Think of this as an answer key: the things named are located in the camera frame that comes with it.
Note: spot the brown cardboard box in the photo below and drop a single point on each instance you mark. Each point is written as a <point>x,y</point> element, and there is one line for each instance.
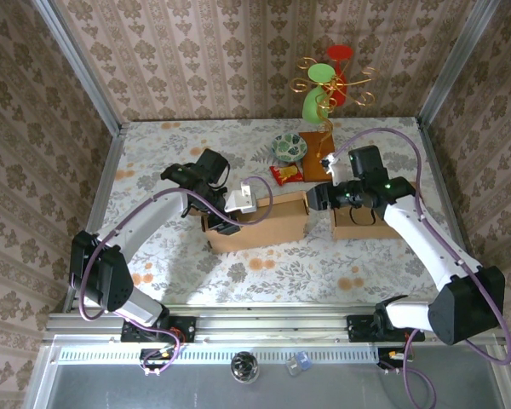
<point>340,229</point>
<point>264,230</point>

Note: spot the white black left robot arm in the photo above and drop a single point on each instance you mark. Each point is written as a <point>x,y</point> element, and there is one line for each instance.
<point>153,213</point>

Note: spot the red snack packet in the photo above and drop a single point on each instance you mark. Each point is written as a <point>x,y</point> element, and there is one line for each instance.
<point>286,174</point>

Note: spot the leaf pattern ceramic bowl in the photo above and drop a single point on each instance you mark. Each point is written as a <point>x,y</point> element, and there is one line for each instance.
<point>289,147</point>

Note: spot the green plastic goblet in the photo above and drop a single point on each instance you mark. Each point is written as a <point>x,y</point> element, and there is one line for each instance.
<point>313,108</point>

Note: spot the floral print tablecloth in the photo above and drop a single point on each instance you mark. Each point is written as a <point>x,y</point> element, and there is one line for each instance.
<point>187,277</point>

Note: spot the red plastic goblet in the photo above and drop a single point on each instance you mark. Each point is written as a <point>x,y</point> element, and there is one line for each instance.
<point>340,53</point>

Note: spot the wide aluminium base beam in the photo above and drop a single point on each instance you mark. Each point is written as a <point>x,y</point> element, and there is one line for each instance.
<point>272,324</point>

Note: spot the black power connector block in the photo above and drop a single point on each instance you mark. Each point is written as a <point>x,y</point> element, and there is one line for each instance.
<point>153,355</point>
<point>385,362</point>

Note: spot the small clear blue cube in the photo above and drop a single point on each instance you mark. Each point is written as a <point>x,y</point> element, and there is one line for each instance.
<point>297,364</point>

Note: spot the shiny round metal object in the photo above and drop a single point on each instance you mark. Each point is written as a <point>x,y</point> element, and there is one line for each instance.
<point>245,367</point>

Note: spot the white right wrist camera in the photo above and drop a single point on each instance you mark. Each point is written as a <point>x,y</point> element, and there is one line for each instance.
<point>338,172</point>

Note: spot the aluminium side rail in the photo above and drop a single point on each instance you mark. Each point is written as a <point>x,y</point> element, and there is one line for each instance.
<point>438,170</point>
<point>107,170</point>

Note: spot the aluminium frame post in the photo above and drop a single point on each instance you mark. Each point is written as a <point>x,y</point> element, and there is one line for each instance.
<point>80,68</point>
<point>456,64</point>

